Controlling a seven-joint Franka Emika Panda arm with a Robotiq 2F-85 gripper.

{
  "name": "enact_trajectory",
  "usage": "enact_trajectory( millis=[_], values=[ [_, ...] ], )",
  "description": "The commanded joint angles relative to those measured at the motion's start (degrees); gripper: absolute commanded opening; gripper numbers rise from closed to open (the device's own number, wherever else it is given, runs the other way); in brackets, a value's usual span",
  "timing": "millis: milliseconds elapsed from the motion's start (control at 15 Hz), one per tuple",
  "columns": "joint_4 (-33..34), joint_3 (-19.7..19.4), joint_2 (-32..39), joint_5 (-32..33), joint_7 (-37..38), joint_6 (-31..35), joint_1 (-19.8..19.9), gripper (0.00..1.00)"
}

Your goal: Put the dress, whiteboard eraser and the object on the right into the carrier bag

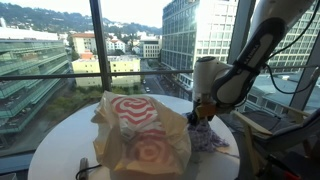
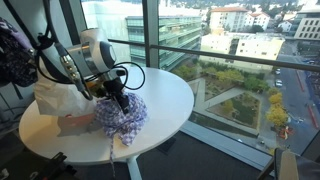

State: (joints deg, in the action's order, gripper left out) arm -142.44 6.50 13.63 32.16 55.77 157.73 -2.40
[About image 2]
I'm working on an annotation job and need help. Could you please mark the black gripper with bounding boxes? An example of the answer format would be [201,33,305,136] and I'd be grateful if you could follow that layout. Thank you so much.
[103,77,132,115]

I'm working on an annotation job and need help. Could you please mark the purple patterned dress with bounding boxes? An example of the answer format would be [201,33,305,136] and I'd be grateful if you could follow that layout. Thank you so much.
[94,92,150,178]

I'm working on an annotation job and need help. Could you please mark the white plastic bag red print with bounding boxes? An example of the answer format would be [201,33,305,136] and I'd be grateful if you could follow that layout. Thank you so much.
[33,59,98,138]

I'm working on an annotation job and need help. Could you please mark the round white table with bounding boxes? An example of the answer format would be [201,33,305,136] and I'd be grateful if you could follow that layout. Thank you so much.
[18,66,195,180]

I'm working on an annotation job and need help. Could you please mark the dark window mullion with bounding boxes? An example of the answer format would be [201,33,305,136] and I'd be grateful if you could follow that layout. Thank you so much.
[59,0,89,48]
[142,0,161,69]

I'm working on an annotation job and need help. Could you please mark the dark horizontal window railing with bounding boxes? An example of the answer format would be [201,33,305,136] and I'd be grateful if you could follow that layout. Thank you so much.
[108,38,320,73]

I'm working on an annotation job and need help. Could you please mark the wooden chair grey cushion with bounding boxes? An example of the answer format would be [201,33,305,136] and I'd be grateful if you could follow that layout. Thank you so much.
[256,148,320,180]

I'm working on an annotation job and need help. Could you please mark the thin black camera cable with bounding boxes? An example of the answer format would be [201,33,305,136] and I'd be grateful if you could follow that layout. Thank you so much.
[112,61,147,91]

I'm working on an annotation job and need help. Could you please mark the black camera stand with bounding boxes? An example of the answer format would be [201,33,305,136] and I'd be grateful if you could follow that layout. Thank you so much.
[19,151,78,180]

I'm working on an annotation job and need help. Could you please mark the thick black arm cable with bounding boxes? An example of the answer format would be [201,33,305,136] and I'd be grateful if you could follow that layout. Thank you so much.
[33,0,95,102]

